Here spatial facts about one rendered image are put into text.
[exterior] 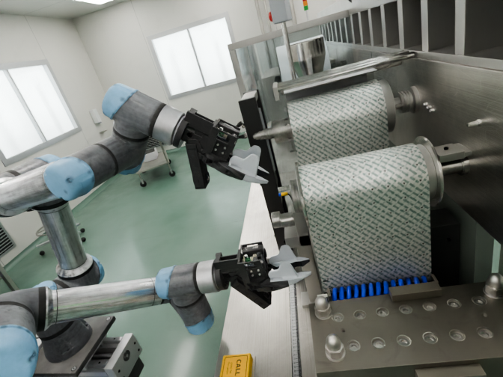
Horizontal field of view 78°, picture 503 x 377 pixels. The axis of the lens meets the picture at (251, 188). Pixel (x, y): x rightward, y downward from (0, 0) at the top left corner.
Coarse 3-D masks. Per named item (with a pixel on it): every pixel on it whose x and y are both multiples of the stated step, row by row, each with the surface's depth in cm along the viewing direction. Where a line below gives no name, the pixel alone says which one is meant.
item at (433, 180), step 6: (420, 144) 63; (420, 150) 61; (426, 150) 60; (426, 156) 60; (426, 162) 59; (432, 162) 59; (432, 168) 59; (432, 174) 59; (432, 180) 59; (432, 186) 60; (432, 192) 60; (300, 198) 63
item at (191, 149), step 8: (192, 144) 64; (192, 152) 65; (192, 160) 66; (200, 160) 66; (192, 168) 67; (200, 168) 67; (192, 176) 68; (200, 176) 68; (208, 176) 70; (200, 184) 69
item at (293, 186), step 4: (292, 180) 68; (292, 184) 67; (296, 184) 66; (292, 188) 66; (296, 188) 66; (292, 192) 66; (296, 192) 66; (292, 196) 66; (296, 196) 65; (296, 200) 66; (296, 204) 66; (300, 204) 66; (296, 208) 66; (300, 208) 66; (296, 212) 68
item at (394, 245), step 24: (384, 216) 63; (408, 216) 62; (336, 240) 66; (360, 240) 65; (384, 240) 65; (408, 240) 65; (336, 264) 69; (360, 264) 68; (384, 264) 68; (408, 264) 67
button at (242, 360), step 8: (224, 360) 74; (232, 360) 74; (240, 360) 73; (248, 360) 73; (224, 368) 73; (232, 368) 72; (240, 368) 71; (248, 368) 71; (224, 376) 71; (232, 376) 70; (240, 376) 70; (248, 376) 69
